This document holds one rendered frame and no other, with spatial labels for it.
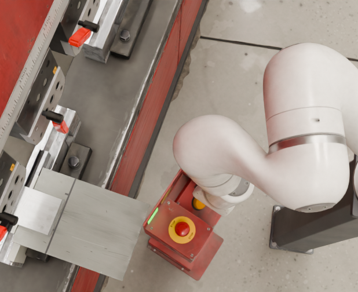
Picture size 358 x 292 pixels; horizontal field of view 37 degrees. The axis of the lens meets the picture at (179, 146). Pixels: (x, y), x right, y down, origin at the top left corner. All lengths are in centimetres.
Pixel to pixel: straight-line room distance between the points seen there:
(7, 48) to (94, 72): 65
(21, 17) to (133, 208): 55
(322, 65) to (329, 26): 190
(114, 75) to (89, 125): 15
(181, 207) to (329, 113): 82
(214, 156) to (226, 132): 4
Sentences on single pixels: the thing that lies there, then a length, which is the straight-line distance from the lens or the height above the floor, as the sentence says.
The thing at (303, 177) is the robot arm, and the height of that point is 158.
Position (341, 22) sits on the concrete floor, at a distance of 265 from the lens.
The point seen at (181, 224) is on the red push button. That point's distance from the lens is 143.
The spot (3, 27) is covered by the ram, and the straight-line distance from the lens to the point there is 81.
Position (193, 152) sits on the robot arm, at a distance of 76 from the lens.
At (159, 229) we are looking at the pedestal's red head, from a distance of 145.
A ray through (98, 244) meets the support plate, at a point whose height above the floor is 100.
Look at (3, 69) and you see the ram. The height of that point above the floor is 147.
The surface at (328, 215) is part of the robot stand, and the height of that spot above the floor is 77.
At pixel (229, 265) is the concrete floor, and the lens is 224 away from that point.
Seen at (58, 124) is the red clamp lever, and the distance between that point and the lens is 108.
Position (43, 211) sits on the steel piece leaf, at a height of 100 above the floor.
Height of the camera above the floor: 222
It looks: 75 degrees down
